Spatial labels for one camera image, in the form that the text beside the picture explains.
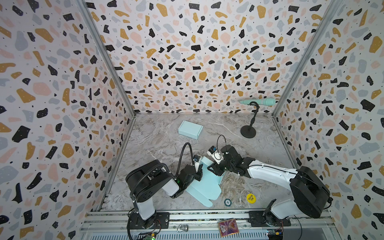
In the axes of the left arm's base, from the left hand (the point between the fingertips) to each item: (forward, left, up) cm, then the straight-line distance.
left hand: (204, 162), depth 89 cm
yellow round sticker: (-19, -25, -5) cm, 32 cm away
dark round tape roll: (-21, -12, -5) cm, 24 cm away
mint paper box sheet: (+26, +9, -1) cm, 28 cm away
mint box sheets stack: (-13, -2, -5) cm, 14 cm away
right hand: (-3, -3, +4) cm, 6 cm away
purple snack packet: (-32, -10, -2) cm, 34 cm away
